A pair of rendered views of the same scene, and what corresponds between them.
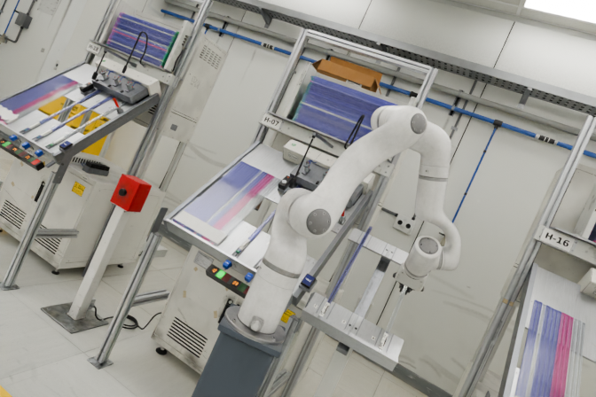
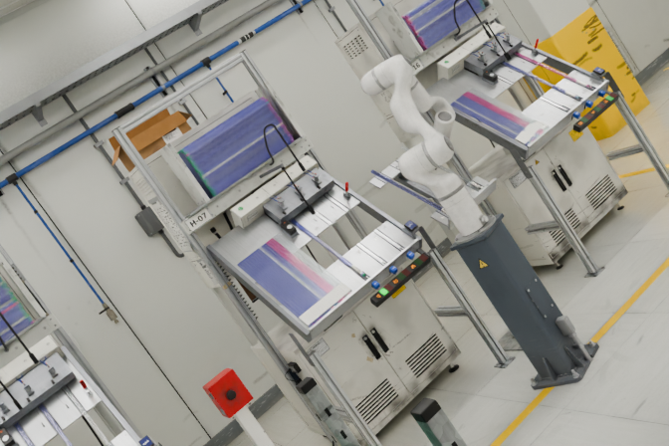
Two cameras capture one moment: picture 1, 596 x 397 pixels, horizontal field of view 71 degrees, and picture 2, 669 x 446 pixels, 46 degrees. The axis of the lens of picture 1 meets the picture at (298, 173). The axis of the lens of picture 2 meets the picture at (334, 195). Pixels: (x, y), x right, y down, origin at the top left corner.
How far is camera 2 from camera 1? 254 cm
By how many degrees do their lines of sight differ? 46
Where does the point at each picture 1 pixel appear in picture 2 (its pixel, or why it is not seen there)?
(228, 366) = (502, 247)
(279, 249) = (448, 180)
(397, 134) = (409, 74)
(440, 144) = not seen: hidden behind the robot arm
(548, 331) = (476, 107)
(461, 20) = (64, 12)
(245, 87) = not seen: outside the picture
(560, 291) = (445, 89)
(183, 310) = (352, 395)
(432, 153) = not seen: hidden behind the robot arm
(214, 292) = (350, 351)
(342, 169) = (415, 116)
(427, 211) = (428, 102)
